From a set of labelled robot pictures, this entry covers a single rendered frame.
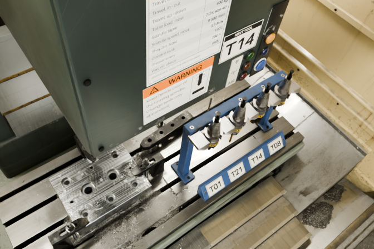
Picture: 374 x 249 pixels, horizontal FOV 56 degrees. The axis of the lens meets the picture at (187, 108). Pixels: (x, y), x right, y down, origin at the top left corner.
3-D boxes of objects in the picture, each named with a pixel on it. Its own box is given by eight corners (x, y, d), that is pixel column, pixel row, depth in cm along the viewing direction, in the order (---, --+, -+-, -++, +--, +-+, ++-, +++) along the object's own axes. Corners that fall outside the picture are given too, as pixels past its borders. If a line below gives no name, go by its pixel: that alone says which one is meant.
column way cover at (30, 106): (118, 93, 164) (108, -1, 122) (15, 142, 144) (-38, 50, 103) (113, 86, 166) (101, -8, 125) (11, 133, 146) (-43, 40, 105)
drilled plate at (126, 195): (151, 190, 133) (151, 185, 129) (79, 235, 121) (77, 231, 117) (120, 146, 143) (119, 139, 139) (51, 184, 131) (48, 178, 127)
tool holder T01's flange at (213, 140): (212, 124, 121) (212, 120, 119) (225, 135, 119) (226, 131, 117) (199, 135, 118) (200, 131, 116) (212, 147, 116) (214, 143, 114)
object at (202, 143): (212, 145, 115) (213, 144, 115) (200, 153, 113) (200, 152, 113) (200, 130, 119) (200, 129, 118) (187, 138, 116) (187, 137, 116)
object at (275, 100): (283, 102, 129) (283, 101, 128) (272, 108, 127) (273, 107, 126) (269, 89, 132) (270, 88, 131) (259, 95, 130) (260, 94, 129)
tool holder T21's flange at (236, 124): (240, 111, 126) (242, 107, 124) (249, 124, 123) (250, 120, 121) (225, 116, 124) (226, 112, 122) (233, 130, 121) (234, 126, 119)
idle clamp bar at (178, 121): (192, 125, 157) (193, 117, 152) (145, 157, 145) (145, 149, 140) (185, 118, 159) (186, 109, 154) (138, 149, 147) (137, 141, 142)
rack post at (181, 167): (195, 177, 142) (205, 138, 118) (184, 184, 140) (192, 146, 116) (181, 159, 146) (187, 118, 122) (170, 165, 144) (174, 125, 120)
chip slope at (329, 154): (342, 178, 179) (368, 153, 158) (240, 263, 151) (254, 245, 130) (229, 68, 218) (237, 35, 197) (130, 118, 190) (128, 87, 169)
